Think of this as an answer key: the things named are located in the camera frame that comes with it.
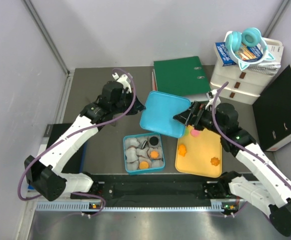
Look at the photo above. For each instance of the spiral notebook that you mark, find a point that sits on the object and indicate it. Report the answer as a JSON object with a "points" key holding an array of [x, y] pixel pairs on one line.
{"points": [[267, 69]]}

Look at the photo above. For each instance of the green ring binder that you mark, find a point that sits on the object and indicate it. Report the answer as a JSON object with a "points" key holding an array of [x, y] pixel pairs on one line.
{"points": [[181, 76]]}

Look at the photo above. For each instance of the blue white book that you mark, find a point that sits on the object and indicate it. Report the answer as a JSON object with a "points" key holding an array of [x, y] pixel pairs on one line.
{"points": [[247, 54]]}

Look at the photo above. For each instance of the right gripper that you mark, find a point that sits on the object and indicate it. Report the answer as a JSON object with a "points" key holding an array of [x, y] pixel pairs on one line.
{"points": [[185, 116]]}

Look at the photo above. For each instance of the blue cookie tin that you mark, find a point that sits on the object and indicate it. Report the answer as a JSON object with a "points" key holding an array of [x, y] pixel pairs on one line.
{"points": [[133, 154]]}

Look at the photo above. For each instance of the orange fish shaped cookie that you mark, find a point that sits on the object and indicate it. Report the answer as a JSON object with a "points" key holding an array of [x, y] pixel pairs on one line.
{"points": [[182, 150]]}

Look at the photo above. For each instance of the red folder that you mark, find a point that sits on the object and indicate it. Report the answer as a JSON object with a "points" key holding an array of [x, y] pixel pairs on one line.
{"points": [[153, 80]]}

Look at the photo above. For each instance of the black ring binder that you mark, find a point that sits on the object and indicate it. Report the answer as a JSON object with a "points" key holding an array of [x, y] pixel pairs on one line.
{"points": [[272, 113]]}

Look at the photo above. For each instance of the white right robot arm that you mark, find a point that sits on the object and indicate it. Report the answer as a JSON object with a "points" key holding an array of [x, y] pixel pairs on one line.
{"points": [[273, 199]]}

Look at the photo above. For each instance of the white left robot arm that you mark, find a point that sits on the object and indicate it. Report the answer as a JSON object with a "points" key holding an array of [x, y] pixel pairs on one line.
{"points": [[45, 172]]}

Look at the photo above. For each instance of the black notebook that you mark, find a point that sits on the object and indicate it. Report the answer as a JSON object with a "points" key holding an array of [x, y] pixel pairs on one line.
{"points": [[76, 162]]}

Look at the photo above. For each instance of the teal cat ear headphones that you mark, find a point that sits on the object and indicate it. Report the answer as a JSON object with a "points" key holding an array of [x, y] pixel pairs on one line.
{"points": [[250, 39]]}

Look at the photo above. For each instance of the yellow plastic tray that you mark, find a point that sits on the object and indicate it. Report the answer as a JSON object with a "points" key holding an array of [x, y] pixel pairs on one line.
{"points": [[200, 150]]}

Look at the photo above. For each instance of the white drawer unit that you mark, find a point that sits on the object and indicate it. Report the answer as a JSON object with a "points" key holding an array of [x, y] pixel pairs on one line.
{"points": [[244, 86]]}

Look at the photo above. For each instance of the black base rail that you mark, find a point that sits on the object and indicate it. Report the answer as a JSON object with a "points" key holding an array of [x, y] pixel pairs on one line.
{"points": [[159, 190]]}

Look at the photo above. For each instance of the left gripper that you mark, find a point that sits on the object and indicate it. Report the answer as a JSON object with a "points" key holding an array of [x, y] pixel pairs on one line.
{"points": [[137, 107]]}

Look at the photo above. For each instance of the orange flower shaped cookie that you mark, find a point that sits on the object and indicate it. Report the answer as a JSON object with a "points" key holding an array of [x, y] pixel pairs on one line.
{"points": [[215, 161]]}

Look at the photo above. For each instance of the pink round cookie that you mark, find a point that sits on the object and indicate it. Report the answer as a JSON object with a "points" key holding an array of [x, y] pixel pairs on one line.
{"points": [[195, 133]]}

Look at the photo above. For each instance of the metal serving tongs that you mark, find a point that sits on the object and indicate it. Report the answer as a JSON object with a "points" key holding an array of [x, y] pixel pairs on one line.
{"points": [[100, 112]]}

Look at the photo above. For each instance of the green round cookie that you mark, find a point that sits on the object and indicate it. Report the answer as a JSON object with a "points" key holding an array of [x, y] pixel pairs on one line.
{"points": [[186, 132]]}

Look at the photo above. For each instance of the black sandwich cookie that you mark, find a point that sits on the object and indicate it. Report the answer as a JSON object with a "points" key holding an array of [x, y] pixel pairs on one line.
{"points": [[144, 144], [153, 141]]}

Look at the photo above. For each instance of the blue tin lid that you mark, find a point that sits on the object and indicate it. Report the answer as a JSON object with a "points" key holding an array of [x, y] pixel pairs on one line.
{"points": [[160, 108]]}

